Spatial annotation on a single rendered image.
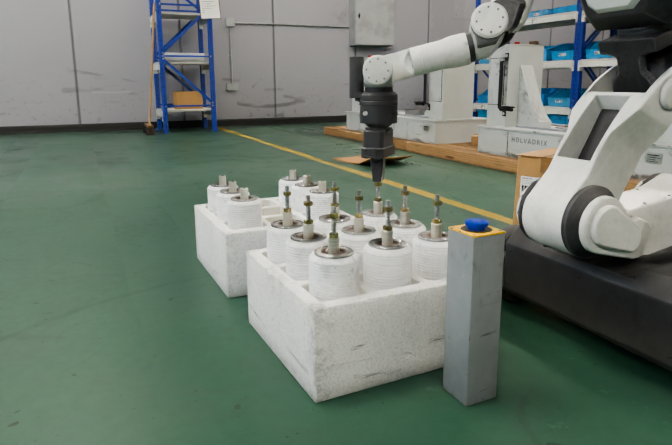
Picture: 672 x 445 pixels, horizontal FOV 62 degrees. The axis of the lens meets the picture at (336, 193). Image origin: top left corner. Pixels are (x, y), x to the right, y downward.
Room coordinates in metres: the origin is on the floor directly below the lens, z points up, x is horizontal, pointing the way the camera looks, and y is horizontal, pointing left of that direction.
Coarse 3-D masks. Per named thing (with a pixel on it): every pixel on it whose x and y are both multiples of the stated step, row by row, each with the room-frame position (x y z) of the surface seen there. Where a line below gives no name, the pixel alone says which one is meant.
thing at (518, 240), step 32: (512, 256) 1.31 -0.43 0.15; (544, 256) 1.21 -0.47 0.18; (576, 256) 1.17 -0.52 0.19; (608, 256) 1.17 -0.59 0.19; (640, 256) 1.23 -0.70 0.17; (512, 288) 1.30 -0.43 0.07; (544, 288) 1.21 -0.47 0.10; (576, 288) 1.13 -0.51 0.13; (608, 288) 1.06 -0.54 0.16; (640, 288) 1.00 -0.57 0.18; (576, 320) 1.12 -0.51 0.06; (608, 320) 1.05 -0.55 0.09; (640, 320) 0.99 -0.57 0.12; (640, 352) 0.98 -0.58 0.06
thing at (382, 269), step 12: (372, 252) 1.03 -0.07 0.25; (384, 252) 1.02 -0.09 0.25; (396, 252) 1.02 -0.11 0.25; (408, 252) 1.04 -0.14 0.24; (372, 264) 1.03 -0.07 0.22; (384, 264) 1.02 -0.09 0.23; (396, 264) 1.02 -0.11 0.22; (408, 264) 1.04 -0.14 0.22; (372, 276) 1.03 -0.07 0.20; (384, 276) 1.02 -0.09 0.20; (396, 276) 1.02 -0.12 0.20; (408, 276) 1.04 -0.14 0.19; (384, 288) 1.02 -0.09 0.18
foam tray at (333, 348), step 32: (256, 256) 1.21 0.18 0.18; (256, 288) 1.19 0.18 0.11; (288, 288) 1.02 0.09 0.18; (416, 288) 1.01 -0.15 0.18; (256, 320) 1.20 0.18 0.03; (288, 320) 1.02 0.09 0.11; (320, 320) 0.91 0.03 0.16; (352, 320) 0.94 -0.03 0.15; (384, 320) 0.97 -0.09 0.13; (416, 320) 1.00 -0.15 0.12; (288, 352) 1.02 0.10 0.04; (320, 352) 0.91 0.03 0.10; (352, 352) 0.94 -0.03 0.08; (384, 352) 0.97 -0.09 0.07; (416, 352) 1.01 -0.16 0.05; (320, 384) 0.91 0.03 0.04; (352, 384) 0.94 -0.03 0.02
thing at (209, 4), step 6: (204, 0) 6.51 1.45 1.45; (210, 0) 6.54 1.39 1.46; (216, 0) 6.57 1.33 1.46; (204, 6) 6.51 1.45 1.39; (210, 6) 6.54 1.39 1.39; (216, 6) 6.56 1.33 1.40; (204, 12) 6.50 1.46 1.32; (210, 12) 6.53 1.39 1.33; (216, 12) 6.56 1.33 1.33; (204, 18) 6.50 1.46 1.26; (210, 18) 6.53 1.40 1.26; (216, 18) 6.56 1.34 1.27
